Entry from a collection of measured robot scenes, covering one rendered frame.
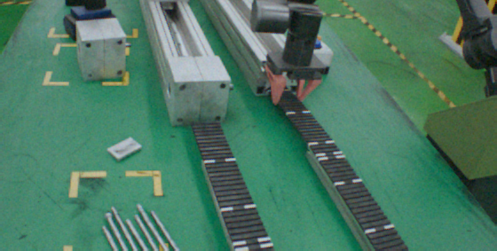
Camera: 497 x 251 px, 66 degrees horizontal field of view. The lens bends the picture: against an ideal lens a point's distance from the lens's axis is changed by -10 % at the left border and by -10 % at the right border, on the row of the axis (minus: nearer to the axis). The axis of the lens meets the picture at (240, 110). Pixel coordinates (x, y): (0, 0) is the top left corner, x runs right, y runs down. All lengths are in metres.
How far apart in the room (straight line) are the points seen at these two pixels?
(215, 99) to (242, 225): 0.27
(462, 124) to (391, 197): 0.23
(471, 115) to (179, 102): 0.55
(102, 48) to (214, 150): 0.34
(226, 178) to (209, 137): 0.10
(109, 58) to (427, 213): 0.67
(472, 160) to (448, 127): 0.09
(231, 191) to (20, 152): 0.35
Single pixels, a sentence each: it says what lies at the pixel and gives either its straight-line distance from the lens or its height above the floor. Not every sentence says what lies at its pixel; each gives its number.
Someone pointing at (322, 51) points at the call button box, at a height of 0.84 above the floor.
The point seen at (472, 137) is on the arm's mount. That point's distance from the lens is 0.87.
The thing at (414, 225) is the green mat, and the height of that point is 0.78.
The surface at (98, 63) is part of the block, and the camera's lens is 0.90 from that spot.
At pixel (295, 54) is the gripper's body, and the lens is 0.79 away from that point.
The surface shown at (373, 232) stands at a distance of 0.63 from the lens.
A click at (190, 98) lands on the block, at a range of 0.75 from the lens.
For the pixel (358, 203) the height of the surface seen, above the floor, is 0.81.
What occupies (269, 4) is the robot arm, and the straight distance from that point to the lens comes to 0.76.
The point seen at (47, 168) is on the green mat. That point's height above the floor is 0.78.
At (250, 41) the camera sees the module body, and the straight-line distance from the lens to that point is 0.94.
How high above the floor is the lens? 1.25
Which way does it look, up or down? 33 degrees down
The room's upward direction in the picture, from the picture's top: 10 degrees clockwise
